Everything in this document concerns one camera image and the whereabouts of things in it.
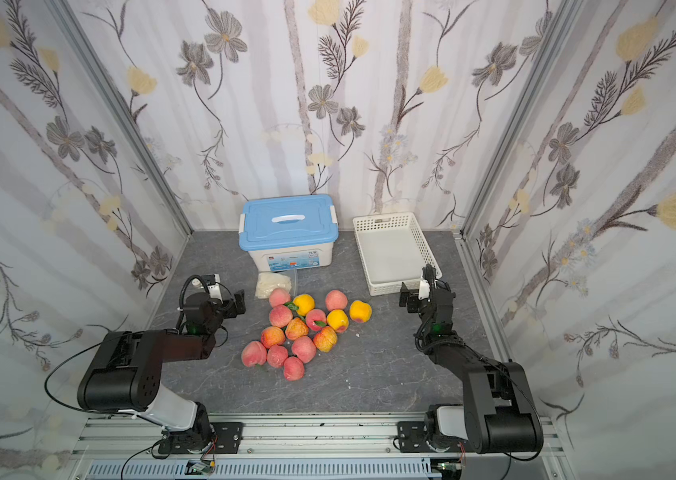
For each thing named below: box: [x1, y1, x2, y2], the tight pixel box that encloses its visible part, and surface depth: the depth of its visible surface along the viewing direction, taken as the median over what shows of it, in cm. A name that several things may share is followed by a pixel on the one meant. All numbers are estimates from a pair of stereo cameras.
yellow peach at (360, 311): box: [349, 300, 372, 323], surface depth 95 cm
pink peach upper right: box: [325, 290, 348, 311], surface depth 97 cm
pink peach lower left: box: [266, 344, 289, 368], surface depth 85 cm
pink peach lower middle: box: [292, 336, 317, 364], surface depth 86 cm
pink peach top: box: [269, 288, 291, 308], surface depth 98 cm
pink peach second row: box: [269, 304, 293, 328], surface depth 93 cm
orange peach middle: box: [285, 317, 309, 340], surface depth 92 cm
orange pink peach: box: [260, 326, 286, 349], surface depth 88 cm
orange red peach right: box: [313, 326, 338, 353], surface depth 88 cm
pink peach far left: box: [241, 340, 267, 367], surface depth 85 cm
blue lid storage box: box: [238, 194, 339, 272], surface depth 103 cm
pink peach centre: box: [305, 308, 327, 331], surface depth 92 cm
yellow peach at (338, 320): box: [327, 309, 349, 333], surface depth 92 cm
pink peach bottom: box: [283, 355, 305, 382], surface depth 83 cm
